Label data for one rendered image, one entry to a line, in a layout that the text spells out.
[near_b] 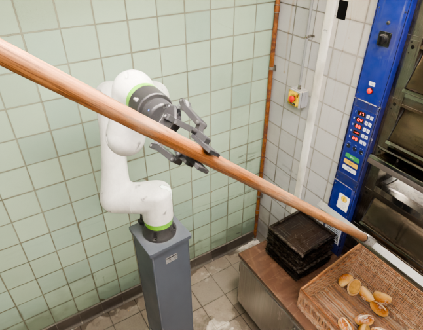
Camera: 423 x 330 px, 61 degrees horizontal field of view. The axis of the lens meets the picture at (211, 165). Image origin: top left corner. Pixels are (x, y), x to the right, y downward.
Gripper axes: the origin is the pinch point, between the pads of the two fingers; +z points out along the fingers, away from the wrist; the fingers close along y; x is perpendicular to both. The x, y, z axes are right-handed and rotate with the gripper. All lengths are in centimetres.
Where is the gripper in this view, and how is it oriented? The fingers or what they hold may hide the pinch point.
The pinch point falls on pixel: (200, 153)
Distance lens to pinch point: 68.9
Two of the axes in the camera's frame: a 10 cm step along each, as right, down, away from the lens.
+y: -5.6, 8.1, 1.5
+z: 5.2, 4.9, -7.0
